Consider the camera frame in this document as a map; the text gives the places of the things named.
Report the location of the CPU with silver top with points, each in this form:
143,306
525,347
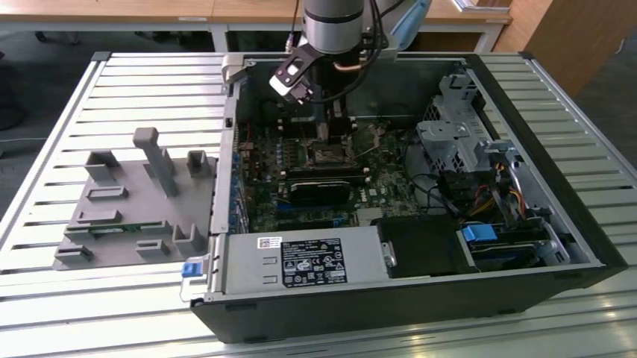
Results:
323,131

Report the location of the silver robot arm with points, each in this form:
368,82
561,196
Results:
333,26

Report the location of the CPU socket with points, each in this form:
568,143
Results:
329,156

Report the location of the black RAM slot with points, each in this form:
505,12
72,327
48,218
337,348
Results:
323,179
323,172

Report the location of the blue expansion slot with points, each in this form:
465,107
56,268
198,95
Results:
283,204

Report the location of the metal disk cage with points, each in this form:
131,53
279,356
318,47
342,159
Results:
448,141

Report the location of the green motherboard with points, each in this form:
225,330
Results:
388,186

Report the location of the black graphics card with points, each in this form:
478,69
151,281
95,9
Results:
318,194

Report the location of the small silver heat sink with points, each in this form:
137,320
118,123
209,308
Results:
369,216

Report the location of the wooden desk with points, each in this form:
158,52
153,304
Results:
150,9

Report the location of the black drive box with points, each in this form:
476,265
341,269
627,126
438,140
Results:
418,246

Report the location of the wooden cabinet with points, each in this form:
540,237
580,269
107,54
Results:
572,37

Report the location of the blue disk carrier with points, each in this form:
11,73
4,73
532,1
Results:
478,234

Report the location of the grey power supply unit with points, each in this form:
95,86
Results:
249,261

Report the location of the grey parts rack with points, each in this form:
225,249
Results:
139,209

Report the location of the blue case latch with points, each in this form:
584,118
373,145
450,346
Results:
193,269

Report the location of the green RAM stick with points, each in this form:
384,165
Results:
114,227

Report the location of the black PC case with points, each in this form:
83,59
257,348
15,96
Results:
398,317

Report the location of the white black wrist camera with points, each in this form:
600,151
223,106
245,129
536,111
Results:
291,72

